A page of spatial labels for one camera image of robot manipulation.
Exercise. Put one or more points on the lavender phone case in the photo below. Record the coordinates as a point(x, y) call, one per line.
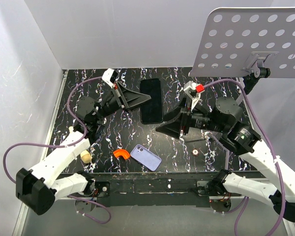
point(145, 157)

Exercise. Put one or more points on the cream wooden pestle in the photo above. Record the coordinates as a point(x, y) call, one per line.
point(85, 156)

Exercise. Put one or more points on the black phone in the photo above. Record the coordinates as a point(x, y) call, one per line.
point(152, 110)

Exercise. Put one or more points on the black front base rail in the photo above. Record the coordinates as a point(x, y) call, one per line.
point(153, 189)

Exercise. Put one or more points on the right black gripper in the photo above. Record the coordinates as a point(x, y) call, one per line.
point(172, 127)

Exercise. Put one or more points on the perforated music stand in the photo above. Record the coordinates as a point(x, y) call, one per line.
point(239, 41)

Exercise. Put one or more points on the small round coin object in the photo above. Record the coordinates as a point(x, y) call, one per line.
point(195, 152)

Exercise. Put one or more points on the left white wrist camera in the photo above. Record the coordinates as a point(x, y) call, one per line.
point(109, 77)

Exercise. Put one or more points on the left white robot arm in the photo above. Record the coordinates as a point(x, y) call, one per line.
point(39, 187)

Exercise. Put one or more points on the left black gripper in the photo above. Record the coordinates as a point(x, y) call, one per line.
point(127, 98)

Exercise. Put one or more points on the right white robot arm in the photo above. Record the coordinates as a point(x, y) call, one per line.
point(242, 140)

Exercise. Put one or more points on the orange curved pipe piece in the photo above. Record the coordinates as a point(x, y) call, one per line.
point(121, 153)

